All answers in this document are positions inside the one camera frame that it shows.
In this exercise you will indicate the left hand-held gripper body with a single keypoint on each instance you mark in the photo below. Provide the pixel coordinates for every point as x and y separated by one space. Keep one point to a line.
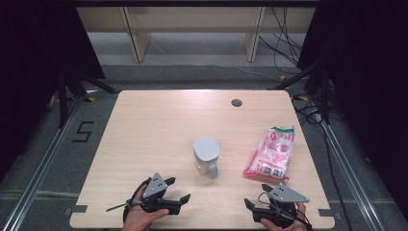
154 187

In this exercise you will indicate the person's left hand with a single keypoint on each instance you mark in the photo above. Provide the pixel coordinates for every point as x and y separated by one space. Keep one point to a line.
141 221

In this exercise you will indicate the dark curtain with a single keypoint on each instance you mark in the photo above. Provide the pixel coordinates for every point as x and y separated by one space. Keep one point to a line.
369 80
32 64

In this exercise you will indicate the light wooden shelf unit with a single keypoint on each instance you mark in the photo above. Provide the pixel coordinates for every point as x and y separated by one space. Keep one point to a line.
138 41

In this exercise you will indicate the black table edge bracket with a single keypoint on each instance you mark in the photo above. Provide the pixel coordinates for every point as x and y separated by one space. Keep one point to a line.
326 212
78 209

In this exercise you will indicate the clear jar with grey lid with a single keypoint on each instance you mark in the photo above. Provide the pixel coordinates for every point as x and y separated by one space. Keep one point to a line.
206 149

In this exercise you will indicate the aluminium floor rail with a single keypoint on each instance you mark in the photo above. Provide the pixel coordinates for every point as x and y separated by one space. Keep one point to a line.
349 173
38 173

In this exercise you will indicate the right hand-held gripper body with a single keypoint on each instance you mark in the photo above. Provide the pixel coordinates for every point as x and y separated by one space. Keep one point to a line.
285 195

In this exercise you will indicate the black metal stand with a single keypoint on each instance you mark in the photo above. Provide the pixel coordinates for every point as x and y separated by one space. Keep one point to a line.
63 96
325 96

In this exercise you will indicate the person's right hand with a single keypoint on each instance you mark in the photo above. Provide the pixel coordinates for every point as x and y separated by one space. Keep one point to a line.
300 221

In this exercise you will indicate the pink and white plastic bag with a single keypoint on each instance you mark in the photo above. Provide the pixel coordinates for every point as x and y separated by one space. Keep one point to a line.
272 154

